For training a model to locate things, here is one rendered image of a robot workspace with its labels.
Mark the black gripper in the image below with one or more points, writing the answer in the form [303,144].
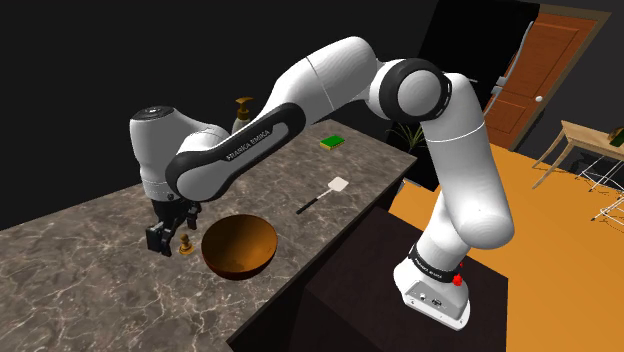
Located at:
[168,208]

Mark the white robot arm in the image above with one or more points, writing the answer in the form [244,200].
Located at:
[453,146]

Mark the small brown chess pawn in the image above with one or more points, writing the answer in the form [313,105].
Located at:
[185,245]

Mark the brown wooden bowl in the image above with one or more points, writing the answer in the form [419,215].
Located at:
[239,247]

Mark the soap dispenser with bronze pump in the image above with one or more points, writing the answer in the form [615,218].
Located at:
[242,114]

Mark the green and yellow sponge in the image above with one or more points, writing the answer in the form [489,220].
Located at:
[332,142]

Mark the dark robot stand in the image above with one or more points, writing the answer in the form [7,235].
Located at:
[404,287]

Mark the green potted plant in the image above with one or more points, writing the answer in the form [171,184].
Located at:
[408,135]

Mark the brown wooden door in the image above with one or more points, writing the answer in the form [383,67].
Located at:
[534,78]

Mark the light wooden table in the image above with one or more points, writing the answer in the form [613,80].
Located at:
[585,139]

